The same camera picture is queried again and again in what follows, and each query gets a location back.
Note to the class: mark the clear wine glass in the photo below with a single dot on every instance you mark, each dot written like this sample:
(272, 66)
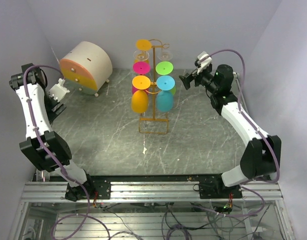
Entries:
(165, 55)
(141, 56)

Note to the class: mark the blue plastic wine glass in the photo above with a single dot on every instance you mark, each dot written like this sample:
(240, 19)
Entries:
(165, 98)

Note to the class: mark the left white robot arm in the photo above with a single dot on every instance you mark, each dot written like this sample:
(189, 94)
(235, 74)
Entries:
(42, 146)

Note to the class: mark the yellow wine glass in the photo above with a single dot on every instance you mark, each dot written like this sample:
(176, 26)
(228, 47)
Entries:
(143, 45)
(140, 99)

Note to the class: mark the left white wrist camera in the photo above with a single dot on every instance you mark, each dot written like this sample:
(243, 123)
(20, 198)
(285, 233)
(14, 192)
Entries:
(58, 91)

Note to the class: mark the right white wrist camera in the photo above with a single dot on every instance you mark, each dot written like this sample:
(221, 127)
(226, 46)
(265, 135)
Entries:
(203, 60)

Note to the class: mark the aluminium mounting rail frame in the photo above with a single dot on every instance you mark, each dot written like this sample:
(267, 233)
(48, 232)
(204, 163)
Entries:
(179, 188)

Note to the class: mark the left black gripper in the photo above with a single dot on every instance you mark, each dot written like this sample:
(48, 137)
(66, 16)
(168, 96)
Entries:
(51, 114)

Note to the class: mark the yellow wine glass back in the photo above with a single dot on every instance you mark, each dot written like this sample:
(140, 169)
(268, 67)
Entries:
(140, 99)

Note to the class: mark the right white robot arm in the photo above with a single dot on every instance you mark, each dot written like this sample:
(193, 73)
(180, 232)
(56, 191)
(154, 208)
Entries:
(261, 158)

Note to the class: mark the yellow wine glass front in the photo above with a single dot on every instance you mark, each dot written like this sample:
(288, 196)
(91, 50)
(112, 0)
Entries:
(143, 45)

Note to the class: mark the white half-round box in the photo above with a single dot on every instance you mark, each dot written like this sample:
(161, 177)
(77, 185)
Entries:
(87, 67)

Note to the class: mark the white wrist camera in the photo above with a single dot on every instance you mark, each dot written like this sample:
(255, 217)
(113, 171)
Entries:
(203, 60)
(58, 91)

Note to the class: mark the green plastic wine glass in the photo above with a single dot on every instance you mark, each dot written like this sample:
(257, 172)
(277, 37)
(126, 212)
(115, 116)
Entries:
(166, 71)

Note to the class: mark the pink plastic wine glass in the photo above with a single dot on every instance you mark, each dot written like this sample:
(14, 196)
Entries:
(141, 71)

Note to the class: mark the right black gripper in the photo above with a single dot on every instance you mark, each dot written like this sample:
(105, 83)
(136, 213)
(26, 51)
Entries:
(194, 75)

